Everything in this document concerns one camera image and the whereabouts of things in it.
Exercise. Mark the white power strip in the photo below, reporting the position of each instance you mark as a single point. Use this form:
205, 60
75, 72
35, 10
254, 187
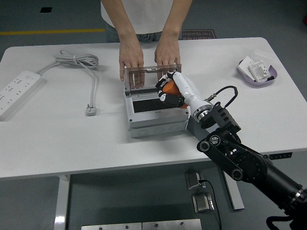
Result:
16, 91

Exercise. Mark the black square floor marker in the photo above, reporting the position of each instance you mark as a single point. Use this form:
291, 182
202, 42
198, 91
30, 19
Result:
46, 10

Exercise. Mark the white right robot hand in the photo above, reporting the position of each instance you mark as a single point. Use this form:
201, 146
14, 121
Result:
192, 95

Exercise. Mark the person's right hand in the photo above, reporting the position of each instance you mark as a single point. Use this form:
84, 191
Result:
130, 57

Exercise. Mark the person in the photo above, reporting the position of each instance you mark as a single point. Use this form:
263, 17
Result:
148, 16

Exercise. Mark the grey electrical enclosure box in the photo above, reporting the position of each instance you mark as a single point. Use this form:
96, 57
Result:
156, 121

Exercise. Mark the silver floor socket box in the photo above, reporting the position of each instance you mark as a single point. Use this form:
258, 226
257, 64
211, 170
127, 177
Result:
202, 203
193, 179

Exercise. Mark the small black part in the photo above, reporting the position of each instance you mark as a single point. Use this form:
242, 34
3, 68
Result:
271, 78

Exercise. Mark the grey metal plate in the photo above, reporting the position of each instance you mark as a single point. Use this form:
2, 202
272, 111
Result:
171, 225
110, 226

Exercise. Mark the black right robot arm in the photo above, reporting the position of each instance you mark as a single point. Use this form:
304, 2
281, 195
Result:
251, 165

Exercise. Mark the dark printed floor sign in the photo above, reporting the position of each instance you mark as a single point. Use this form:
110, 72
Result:
201, 34

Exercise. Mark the white switch panel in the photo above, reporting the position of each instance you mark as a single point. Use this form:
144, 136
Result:
259, 70

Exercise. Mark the transparent hinged box lid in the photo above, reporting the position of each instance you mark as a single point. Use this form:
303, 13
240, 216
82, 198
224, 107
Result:
148, 79

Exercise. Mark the red object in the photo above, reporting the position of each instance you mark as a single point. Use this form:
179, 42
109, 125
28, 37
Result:
305, 21

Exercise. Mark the person's left hand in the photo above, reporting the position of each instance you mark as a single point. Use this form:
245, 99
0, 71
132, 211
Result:
168, 55

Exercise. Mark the purple plastic tray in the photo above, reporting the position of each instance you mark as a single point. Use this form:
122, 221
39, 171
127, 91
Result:
261, 84

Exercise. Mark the grey cube holder block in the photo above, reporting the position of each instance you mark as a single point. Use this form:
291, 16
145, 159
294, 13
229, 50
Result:
192, 128

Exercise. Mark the person's left forearm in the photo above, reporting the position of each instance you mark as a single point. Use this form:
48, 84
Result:
176, 21

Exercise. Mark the black table control panel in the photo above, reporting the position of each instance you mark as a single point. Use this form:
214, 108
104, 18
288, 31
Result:
283, 155

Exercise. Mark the orange cylindrical battery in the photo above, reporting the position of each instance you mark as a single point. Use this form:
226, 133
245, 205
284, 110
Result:
171, 88

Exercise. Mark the person's right forearm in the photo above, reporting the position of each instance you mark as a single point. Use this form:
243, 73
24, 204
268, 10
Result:
120, 21

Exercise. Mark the clear plastic packet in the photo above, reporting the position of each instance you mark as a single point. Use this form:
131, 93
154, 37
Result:
262, 56

